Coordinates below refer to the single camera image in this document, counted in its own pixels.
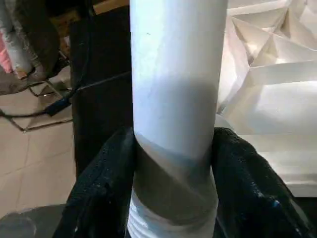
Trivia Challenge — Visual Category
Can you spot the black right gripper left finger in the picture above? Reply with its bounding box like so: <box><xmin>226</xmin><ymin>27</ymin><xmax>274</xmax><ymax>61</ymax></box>
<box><xmin>53</xmin><ymin>126</ymin><xmax>137</xmax><ymax>238</ymax></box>

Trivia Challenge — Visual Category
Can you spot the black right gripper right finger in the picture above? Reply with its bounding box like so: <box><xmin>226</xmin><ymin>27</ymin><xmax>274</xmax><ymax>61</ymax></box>
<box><xmin>210</xmin><ymin>126</ymin><xmax>314</xmax><ymax>238</ymax></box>

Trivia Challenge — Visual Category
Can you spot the white plastic table top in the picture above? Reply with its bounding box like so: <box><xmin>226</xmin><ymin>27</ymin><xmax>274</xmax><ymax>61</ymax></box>
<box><xmin>214</xmin><ymin>0</ymin><xmax>317</xmax><ymax>198</ymax></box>

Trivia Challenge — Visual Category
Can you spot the white plastic table leg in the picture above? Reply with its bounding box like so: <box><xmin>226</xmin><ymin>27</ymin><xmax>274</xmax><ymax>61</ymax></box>
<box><xmin>126</xmin><ymin>0</ymin><xmax>229</xmax><ymax>238</ymax></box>

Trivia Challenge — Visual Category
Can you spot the black cable with plug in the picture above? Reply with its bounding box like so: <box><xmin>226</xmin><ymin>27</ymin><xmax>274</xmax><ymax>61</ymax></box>
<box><xmin>0</xmin><ymin>71</ymin><xmax>132</xmax><ymax>118</ymax></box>

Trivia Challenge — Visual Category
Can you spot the chrome chair frame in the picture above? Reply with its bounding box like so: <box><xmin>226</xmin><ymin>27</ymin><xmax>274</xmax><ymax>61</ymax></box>
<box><xmin>23</xmin><ymin>79</ymin><xmax>74</xmax><ymax>134</ymax></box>

